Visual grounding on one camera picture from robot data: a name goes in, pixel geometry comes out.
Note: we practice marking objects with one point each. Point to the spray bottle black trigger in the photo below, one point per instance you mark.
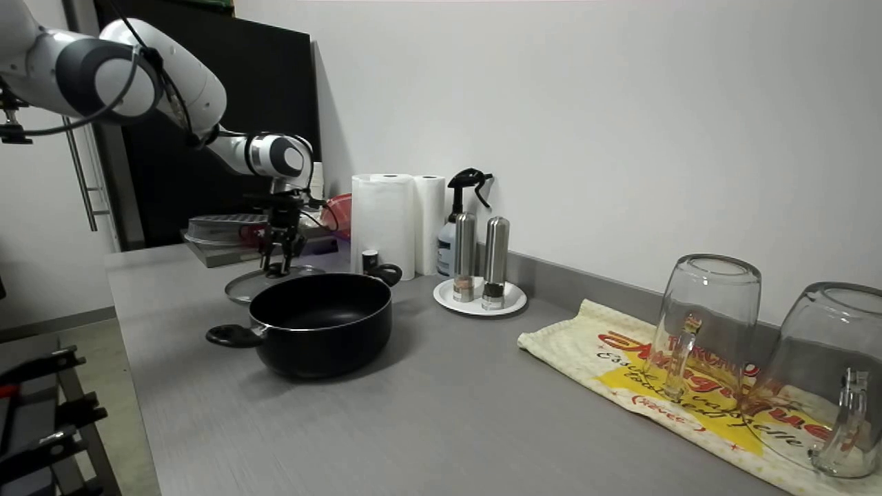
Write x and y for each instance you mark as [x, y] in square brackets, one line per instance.
[447, 240]

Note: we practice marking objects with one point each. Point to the round container orange lid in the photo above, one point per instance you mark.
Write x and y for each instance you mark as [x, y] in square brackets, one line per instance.
[220, 227]

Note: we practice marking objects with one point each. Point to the white paper towel roll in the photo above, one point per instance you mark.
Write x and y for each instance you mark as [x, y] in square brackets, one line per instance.
[431, 223]
[384, 223]

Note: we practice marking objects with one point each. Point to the black cooking pot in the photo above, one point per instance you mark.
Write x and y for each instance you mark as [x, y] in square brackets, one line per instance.
[321, 346]

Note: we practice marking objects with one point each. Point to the steel spice grinder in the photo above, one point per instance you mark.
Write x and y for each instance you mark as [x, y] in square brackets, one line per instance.
[464, 258]
[493, 262]

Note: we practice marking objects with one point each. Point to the metal tray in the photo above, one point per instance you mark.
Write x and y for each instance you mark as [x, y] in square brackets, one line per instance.
[220, 258]

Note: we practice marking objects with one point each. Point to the black door panel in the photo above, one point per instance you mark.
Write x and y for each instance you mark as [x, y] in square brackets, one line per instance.
[263, 87]

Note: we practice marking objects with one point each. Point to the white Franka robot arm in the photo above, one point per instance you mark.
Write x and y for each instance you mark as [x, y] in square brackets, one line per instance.
[126, 69]

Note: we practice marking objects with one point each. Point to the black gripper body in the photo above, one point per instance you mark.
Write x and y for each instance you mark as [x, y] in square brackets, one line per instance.
[285, 212]

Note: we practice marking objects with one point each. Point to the glass pot lid black knob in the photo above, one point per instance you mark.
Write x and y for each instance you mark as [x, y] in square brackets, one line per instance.
[242, 288]

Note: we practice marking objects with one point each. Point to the small white saucer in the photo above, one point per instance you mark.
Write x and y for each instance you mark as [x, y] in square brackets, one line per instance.
[514, 298]

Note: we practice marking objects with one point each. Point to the rectangular container red lid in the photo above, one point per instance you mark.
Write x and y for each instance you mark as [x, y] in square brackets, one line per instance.
[340, 216]

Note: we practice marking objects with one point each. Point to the clear drinking glass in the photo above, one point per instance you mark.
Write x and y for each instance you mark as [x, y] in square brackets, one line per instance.
[705, 321]
[842, 387]

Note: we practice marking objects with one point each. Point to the yellow printed kitchen towel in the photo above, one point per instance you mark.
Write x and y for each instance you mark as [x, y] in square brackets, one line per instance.
[643, 368]

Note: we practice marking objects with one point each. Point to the black camera on stand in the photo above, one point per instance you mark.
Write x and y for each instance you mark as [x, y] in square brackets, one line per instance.
[11, 132]

